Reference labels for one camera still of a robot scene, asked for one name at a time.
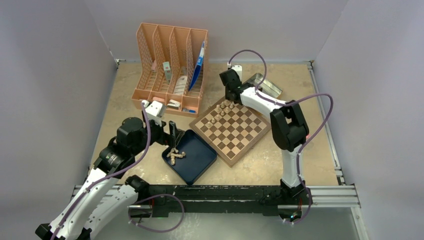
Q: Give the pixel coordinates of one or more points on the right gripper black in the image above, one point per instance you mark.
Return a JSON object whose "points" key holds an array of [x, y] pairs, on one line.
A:
{"points": [[227, 96]]}

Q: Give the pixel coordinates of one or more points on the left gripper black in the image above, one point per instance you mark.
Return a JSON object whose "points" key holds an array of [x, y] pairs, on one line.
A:
{"points": [[165, 138]]}

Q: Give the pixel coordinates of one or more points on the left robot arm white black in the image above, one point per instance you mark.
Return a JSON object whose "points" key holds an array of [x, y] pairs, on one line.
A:
{"points": [[85, 216]]}

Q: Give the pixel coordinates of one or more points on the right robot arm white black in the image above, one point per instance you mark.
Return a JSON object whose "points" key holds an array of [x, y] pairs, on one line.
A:
{"points": [[288, 126]]}

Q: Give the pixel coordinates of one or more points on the pile of light chess pieces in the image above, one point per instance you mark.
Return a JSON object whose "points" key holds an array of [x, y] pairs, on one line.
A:
{"points": [[175, 154]]}

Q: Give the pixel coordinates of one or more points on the wooden chess board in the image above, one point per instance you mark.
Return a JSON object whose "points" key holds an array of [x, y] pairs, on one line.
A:
{"points": [[234, 134]]}

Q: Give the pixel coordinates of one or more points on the white stapler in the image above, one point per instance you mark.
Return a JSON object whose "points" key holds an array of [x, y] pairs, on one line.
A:
{"points": [[173, 104]]}

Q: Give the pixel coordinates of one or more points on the dark blue tray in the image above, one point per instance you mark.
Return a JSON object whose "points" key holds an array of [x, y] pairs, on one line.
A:
{"points": [[199, 156]]}

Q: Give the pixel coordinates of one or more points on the blue folder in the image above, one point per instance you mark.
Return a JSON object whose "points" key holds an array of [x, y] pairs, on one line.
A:
{"points": [[198, 66]]}

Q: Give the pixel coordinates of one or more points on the yellow metal tin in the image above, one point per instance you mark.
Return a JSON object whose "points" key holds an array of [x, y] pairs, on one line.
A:
{"points": [[267, 87]]}

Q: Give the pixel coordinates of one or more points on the pink eraser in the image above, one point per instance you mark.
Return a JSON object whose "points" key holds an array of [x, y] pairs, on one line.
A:
{"points": [[158, 99]]}

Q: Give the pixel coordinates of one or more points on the white labelled tube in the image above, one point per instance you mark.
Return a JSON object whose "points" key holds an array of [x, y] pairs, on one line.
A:
{"points": [[180, 85]]}

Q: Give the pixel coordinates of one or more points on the pink plastic desk organizer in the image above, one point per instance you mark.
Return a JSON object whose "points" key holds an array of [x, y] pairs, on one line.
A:
{"points": [[180, 46]]}

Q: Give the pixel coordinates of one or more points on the green white small box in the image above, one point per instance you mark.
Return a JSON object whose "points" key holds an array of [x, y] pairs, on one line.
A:
{"points": [[167, 71]]}

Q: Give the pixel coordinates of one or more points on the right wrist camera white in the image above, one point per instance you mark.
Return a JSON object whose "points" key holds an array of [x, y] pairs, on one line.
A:
{"points": [[238, 69]]}

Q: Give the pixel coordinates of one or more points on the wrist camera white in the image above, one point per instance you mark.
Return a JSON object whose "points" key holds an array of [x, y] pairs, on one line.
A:
{"points": [[154, 111], [238, 69]]}

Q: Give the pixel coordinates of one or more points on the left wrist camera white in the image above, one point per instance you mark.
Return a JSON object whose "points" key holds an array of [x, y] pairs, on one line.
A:
{"points": [[154, 111]]}

